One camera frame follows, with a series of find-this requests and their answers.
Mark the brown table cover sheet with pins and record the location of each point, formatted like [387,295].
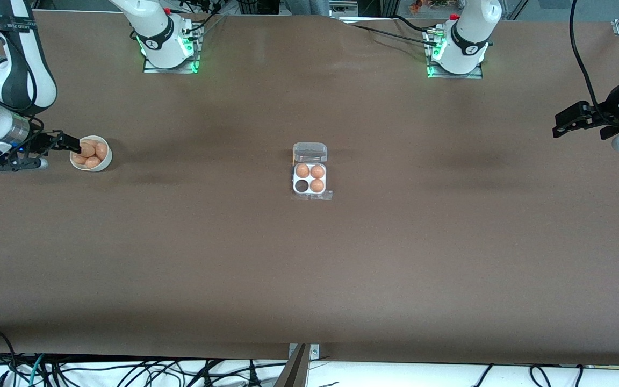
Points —
[395,258]

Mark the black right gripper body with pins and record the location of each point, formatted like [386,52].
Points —
[44,141]

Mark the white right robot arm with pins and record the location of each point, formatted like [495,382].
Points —
[159,37]

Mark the orange background object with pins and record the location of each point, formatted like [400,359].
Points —
[417,6]

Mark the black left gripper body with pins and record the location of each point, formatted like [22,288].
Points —
[606,114]

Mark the white round bowl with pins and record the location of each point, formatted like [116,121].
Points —
[107,163]

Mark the clear plastic egg carton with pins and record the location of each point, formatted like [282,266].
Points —
[309,152]

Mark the small silver bracket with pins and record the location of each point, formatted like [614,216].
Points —
[315,352]

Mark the grey metal equipment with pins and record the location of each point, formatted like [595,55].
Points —
[342,11]

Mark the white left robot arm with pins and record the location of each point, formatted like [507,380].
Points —
[468,37]

